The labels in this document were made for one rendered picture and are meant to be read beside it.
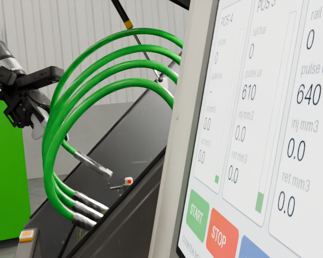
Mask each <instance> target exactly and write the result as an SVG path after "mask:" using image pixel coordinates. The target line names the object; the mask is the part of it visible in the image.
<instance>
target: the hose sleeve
mask: <svg viewBox="0 0 323 258"><path fill-rule="evenodd" d="M74 158H76V159H77V160H79V161H80V162H82V163H83V164H85V165H87V166H88V167H90V168H91V169H93V170H94V171H96V172H97V173H99V174H100V175H103V173H104V171H105V170H106V168H104V167H103V166H102V165H100V164H98V163H97V162H95V161H94V160H92V159H91V158H89V157H87V156H86V155H84V154H83V153H81V152H80V151H78V150H77V151H76V152H75V154H74Z"/></svg>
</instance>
